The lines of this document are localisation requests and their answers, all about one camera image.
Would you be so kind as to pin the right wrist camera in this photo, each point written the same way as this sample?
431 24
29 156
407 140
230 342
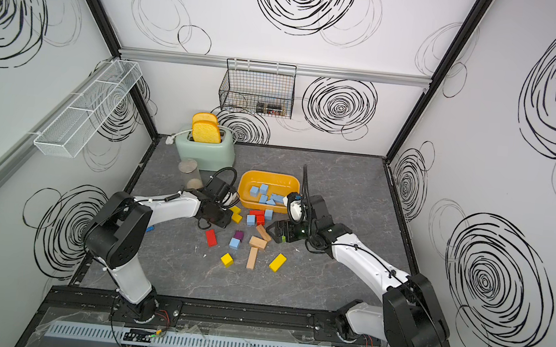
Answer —
294 207

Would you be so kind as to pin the yellow bread slice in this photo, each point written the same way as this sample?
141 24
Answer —
205 119
206 132

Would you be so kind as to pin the glass jar with rice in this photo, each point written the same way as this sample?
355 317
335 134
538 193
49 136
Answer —
190 174

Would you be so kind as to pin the purple cube block centre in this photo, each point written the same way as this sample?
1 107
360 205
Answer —
239 235

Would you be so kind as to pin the yellow long block front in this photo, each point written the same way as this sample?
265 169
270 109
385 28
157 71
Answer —
278 262

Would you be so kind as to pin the wooden block slanted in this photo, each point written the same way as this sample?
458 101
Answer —
263 233

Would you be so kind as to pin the mint green toaster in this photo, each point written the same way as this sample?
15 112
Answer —
210 157

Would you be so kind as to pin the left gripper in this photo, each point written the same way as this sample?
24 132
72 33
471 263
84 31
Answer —
226 221

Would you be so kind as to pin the wooden block middle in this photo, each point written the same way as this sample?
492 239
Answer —
257 243

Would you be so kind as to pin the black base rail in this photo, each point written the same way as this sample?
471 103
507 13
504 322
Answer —
310 325

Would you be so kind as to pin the yellow plastic tub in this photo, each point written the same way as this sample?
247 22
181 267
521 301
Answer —
281 184

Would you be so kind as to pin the long wooden block upright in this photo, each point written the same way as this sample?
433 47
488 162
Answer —
252 258

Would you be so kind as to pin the blue long block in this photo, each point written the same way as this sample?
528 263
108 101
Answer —
277 198

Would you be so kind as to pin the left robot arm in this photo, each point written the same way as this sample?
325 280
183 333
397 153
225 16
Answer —
115 235

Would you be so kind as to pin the white wire wall shelf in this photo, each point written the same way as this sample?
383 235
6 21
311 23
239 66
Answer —
103 107

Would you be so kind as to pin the white slotted cable duct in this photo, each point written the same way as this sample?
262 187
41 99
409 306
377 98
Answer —
146 338

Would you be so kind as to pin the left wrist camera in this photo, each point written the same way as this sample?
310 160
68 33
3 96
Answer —
223 193

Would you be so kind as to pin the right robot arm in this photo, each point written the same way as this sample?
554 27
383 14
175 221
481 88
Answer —
409 314

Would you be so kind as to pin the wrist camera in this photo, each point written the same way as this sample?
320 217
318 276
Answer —
223 193
294 207

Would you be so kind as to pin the front yellow bread slice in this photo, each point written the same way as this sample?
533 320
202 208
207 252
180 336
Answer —
206 132

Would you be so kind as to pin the black wire wall basket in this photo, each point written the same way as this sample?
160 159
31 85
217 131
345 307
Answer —
246 83

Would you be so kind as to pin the yellow cube block front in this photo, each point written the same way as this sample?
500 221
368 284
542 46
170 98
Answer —
227 260

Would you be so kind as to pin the rear yellow bread slice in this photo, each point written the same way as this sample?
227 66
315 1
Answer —
205 119

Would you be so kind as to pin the items in black basket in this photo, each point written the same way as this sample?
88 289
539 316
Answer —
270 109

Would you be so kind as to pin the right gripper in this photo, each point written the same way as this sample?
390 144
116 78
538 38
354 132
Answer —
289 225

